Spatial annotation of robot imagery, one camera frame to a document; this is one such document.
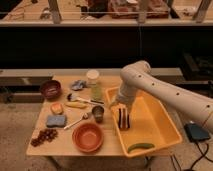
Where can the metal spoon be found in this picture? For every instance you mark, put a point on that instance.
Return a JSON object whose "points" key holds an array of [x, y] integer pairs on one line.
{"points": [[84, 117]]}

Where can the black makeup brush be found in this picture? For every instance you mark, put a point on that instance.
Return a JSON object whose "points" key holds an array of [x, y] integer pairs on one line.
{"points": [[75, 97]]}

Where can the blue sponge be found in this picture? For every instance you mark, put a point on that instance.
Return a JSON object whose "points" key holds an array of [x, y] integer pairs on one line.
{"points": [[56, 121]]}

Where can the small metal cup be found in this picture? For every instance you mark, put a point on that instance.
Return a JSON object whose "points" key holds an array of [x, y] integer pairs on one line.
{"points": [[98, 112]]}

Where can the wooden table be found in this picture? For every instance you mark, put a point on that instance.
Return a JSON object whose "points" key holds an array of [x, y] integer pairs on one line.
{"points": [[63, 144]]}

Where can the bunch of red grapes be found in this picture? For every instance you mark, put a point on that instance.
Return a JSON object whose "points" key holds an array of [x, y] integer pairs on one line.
{"points": [[44, 135]]}

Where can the crumpled blue cloth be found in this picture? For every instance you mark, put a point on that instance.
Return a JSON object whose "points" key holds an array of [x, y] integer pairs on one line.
{"points": [[78, 85]]}

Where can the orange-red bowl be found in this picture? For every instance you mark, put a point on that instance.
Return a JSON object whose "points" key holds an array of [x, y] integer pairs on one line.
{"points": [[88, 137]]}

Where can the yellow plastic bin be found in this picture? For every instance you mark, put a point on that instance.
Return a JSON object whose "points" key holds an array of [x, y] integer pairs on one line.
{"points": [[149, 123]]}

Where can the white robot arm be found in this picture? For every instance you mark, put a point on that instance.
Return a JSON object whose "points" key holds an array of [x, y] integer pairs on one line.
{"points": [[136, 76]]}

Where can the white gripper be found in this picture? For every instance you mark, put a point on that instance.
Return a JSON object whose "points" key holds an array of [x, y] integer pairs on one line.
{"points": [[124, 100]]}

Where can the dark maroon bowl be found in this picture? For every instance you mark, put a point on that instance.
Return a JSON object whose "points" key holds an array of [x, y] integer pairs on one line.
{"points": [[50, 89]]}

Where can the orange fruit toy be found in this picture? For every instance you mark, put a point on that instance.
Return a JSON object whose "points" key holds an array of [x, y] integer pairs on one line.
{"points": [[56, 108]]}

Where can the yellow banana toy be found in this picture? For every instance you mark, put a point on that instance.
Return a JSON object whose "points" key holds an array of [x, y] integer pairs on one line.
{"points": [[76, 105]]}

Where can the green jar with white lid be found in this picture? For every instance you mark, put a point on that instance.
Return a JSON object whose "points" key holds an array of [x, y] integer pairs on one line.
{"points": [[93, 82]]}

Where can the black box on floor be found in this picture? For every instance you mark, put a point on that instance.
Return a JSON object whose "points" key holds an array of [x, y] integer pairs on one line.
{"points": [[196, 133]]}

